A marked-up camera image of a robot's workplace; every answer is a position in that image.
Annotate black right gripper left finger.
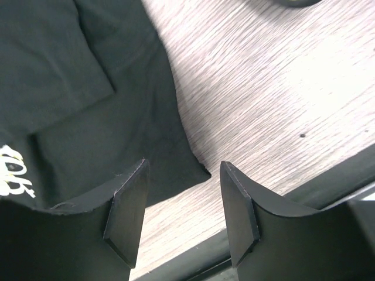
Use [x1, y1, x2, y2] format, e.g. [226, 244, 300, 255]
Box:
[1, 160, 150, 280]

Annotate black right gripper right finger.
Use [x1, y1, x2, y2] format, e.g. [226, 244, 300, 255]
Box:
[220, 162, 374, 280]

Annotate black t shirt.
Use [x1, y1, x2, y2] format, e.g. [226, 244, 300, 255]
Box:
[1, 1, 211, 208]

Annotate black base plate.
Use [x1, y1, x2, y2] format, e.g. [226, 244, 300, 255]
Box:
[131, 139, 374, 280]

